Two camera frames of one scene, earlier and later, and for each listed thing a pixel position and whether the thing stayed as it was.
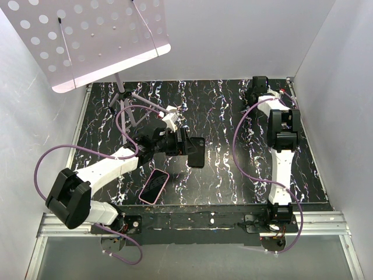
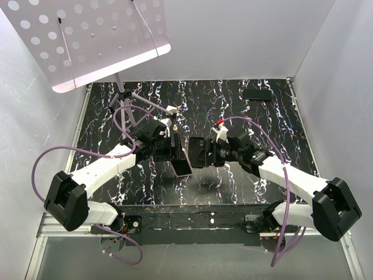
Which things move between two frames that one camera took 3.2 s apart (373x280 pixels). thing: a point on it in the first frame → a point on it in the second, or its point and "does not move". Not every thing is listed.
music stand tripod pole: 124,95 does not move
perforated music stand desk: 74,42 does not move
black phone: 196,159 does not move
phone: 153,188 → 182,167
